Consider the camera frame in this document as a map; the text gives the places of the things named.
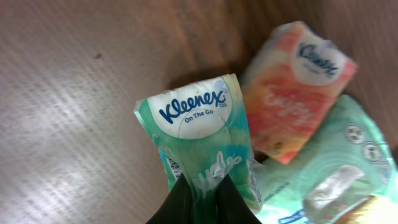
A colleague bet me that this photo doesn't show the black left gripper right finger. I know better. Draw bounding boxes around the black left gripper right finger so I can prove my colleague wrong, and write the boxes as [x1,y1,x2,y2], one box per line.
[216,175,261,224]

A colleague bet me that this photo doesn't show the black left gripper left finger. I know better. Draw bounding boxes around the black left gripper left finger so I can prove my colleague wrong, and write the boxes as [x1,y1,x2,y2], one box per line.
[146,174,192,224]

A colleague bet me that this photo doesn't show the green Kleenex tissue pack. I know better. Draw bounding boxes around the green Kleenex tissue pack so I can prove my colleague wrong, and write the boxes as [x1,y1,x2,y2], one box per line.
[134,74,263,223]

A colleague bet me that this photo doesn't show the teal wet wipes pack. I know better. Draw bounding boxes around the teal wet wipes pack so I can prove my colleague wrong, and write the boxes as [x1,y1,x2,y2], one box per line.
[257,95,397,224]

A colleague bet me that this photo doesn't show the orange Kleenex tissue pack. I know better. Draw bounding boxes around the orange Kleenex tissue pack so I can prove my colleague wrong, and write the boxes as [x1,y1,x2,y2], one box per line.
[241,21,358,164]

